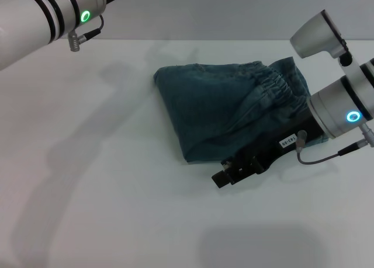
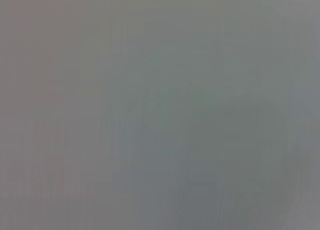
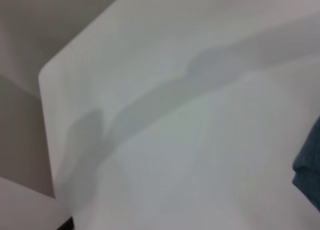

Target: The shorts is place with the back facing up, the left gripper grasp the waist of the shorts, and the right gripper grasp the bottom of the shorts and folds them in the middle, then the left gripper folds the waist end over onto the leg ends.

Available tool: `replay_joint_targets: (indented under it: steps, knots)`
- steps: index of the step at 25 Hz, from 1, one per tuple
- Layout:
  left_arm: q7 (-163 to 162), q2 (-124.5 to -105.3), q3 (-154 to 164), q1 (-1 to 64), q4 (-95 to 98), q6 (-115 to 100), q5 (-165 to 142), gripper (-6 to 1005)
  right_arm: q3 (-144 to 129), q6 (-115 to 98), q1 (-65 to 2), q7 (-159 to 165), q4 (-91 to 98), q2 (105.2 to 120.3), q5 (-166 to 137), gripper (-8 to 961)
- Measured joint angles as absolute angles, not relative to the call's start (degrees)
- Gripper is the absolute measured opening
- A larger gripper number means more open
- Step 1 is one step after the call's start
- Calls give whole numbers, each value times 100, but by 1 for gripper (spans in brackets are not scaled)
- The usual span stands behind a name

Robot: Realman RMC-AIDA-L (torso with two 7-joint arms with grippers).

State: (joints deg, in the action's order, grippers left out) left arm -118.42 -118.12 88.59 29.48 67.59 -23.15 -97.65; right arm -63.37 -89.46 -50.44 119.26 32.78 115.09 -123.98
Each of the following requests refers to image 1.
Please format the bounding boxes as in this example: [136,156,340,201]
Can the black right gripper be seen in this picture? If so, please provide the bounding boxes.
[211,115,331,189]

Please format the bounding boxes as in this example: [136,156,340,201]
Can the blue denim shorts with print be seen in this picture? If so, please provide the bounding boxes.
[153,57,330,164]

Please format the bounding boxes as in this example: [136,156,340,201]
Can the left arm cable with plug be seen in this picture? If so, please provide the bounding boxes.
[68,14,105,51]

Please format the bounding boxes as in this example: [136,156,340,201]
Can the arm cable with plug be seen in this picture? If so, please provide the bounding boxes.
[68,14,105,51]
[294,124,374,165]

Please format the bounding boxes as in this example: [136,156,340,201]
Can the right arm cable with plug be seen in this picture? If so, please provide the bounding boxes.
[294,124,374,165]

